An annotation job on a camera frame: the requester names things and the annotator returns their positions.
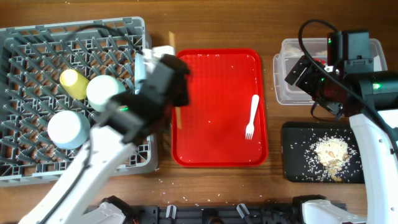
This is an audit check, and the black plastic tray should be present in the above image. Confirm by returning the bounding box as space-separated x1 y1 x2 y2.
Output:
282 121 364 184

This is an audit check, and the white plastic fork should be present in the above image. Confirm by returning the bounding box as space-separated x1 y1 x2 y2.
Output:
245 95 259 140

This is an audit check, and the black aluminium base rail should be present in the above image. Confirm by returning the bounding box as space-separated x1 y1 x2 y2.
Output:
122 203 302 224

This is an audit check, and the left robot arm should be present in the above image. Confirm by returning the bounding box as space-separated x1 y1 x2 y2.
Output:
20 54 190 223

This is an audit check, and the grey plastic dishwasher rack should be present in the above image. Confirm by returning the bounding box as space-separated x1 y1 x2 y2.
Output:
1 17 151 187

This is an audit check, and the light blue bowl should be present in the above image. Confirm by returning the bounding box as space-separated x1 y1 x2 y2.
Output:
47 111 91 149

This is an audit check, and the red snack wrapper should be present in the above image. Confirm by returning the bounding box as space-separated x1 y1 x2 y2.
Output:
314 58 327 66

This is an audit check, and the wooden chopstick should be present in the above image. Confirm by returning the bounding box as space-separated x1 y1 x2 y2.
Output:
169 31 182 129

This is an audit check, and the green bowl with food scraps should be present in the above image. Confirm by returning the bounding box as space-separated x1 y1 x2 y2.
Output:
86 75 126 112

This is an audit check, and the clear plastic bin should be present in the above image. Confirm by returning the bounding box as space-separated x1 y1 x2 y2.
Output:
273 38 387 105

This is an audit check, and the yellow plastic cup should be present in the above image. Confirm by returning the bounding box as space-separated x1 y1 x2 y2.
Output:
60 69 89 100

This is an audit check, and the red plastic tray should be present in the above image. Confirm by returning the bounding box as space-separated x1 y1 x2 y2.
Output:
171 49 268 167

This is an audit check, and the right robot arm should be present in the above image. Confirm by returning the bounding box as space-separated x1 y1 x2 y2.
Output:
285 55 397 223

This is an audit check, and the light blue round plate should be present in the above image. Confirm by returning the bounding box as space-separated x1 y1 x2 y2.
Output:
134 52 146 95

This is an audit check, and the rice and food scraps pile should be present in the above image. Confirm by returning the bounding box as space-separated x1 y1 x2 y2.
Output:
311 137 351 182

